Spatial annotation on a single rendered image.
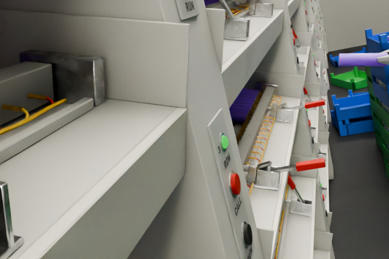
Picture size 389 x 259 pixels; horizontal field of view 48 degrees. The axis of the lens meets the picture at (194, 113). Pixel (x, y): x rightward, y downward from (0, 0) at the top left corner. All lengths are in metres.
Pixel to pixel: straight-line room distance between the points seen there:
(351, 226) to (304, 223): 0.65
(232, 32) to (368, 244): 1.01
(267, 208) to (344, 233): 0.96
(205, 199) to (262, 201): 0.26
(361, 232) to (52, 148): 1.32
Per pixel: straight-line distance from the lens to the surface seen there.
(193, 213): 0.29
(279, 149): 0.69
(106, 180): 0.18
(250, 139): 0.65
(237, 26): 0.52
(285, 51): 0.96
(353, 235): 1.47
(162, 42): 0.26
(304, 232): 0.84
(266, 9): 0.78
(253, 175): 0.57
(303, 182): 1.02
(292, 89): 0.97
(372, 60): 0.65
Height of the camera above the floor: 0.79
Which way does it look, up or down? 14 degrees down
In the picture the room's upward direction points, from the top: 14 degrees counter-clockwise
